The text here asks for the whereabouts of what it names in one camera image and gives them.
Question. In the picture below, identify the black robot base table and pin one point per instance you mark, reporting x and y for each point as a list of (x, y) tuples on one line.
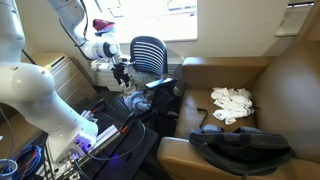
[(133, 156)]

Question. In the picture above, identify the white cup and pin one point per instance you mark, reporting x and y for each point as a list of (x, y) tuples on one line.
[(7, 168)]

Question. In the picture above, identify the light wooden drawer cabinet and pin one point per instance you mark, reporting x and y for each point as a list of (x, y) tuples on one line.
[(66, 80)]

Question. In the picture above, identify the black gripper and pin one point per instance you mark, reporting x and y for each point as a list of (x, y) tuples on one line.
[(121, 69)]

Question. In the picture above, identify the black laptop bag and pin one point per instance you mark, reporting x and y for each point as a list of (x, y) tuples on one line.
[(240, 150)]

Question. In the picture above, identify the yellow sticky note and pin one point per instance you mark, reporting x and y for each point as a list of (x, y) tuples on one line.
[(47, 68)]

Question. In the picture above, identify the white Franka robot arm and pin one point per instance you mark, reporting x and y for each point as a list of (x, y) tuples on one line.
[(30, 86)]

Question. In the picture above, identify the white crumpled towel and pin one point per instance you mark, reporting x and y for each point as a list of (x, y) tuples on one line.
[(233, 103)]

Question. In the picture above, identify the maroon and blue beanie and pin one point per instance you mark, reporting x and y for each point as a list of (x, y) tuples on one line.
[(103, 25)]

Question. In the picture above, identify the beige grey crumpled cloth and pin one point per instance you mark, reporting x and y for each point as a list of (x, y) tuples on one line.
[(138, 80)]

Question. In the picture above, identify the white wall radiator unit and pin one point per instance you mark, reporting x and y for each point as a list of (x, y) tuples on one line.
[(105, 80)]

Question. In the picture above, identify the brown leather armchair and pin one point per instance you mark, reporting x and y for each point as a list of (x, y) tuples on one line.
[(290, 93)]

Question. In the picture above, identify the blue striped shirt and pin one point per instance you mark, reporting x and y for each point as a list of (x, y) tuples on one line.
[(136, 101)]

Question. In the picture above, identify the black slatted office chair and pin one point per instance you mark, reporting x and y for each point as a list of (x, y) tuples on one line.
[(148, 53)]

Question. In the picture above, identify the aluminium rail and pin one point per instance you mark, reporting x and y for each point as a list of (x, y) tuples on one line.
[(106, 135)]

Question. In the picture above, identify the window with dark frame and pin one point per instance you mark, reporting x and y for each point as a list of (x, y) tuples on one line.
[(150, 20)]

